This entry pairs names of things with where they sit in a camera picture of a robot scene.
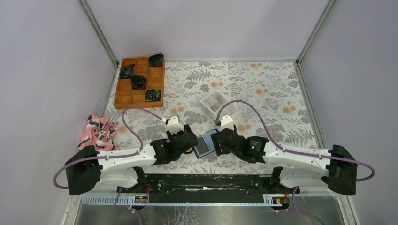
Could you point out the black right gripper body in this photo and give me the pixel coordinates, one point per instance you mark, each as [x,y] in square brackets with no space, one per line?
[224,150]

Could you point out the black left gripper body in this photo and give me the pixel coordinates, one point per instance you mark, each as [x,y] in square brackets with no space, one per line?
[172,137]

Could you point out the blue leather card holder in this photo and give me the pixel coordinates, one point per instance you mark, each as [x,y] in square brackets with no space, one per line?
[209,142]

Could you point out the black credit card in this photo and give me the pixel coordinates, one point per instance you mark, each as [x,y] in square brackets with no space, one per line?
[201,148]

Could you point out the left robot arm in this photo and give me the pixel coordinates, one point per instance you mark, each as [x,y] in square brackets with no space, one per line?
[92,169]

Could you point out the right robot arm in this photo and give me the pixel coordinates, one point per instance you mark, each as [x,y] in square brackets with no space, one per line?
[296,166]

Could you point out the white plastic card box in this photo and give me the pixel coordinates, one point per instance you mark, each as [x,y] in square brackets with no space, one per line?
[230,110]

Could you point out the stack of cards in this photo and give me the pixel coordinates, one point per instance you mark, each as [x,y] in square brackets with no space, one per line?
[213,103]

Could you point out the dark rolled cloth bottom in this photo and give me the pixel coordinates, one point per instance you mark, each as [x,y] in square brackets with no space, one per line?
[153,95]

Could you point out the dark rolled cloth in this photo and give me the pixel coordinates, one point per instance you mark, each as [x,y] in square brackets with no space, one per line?
[153,95]
[126,71]
[138,82]
[156,60]

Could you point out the floral tablecloth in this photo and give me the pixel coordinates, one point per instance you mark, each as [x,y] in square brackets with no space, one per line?
[267,95]

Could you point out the wooden compartment tray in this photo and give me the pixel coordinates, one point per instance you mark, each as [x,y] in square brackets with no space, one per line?
[125,97]

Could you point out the pink patterned cloth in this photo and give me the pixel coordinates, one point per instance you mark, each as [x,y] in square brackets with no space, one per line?
[99,132]

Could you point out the dark rolled cloth middle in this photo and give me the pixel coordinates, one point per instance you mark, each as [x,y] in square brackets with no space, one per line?
[138,82]

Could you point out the dark rolled cloth left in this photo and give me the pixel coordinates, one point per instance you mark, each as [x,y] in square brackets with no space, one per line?
[126,71]

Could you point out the dark rolled cloth top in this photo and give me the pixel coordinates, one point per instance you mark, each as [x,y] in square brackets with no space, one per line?
[156,60]

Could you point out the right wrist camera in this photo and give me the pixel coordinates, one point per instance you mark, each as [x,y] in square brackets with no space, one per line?
[225,122]

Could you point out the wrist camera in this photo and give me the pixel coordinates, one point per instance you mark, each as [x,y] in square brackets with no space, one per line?
[225,122]
[173,125]

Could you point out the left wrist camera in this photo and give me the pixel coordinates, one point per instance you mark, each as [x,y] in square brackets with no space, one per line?
[173,125]

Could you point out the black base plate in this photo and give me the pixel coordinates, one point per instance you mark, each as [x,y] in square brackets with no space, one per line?
[207,188]

